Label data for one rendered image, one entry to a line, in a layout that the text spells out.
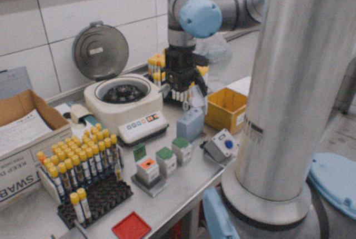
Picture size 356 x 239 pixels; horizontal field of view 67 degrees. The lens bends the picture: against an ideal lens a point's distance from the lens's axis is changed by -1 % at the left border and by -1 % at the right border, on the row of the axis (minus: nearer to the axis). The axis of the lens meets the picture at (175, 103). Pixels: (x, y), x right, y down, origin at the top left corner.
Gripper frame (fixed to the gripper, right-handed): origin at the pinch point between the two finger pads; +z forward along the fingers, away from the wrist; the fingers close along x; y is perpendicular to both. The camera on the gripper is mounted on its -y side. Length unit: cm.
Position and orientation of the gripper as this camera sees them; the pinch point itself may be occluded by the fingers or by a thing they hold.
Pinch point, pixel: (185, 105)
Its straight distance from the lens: 82.4
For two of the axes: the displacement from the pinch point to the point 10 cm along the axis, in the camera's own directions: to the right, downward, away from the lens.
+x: 7.9, 3.3, -5.2
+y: -6.1, 4.2, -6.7
